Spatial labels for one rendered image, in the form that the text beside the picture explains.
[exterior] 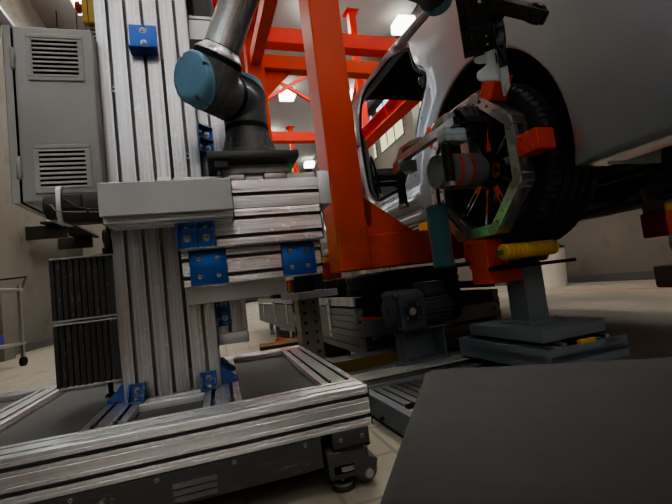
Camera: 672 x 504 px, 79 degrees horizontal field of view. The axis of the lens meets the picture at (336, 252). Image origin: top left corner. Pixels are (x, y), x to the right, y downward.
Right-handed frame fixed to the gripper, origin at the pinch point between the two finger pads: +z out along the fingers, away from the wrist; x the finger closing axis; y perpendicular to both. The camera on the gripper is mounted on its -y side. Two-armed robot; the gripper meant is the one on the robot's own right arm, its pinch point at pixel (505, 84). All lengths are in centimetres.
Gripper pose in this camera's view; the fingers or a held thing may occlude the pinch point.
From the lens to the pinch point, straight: 102.6
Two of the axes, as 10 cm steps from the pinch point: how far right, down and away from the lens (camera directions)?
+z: 3.4, 7.7, 5.4
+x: -2.1, 6.2, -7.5
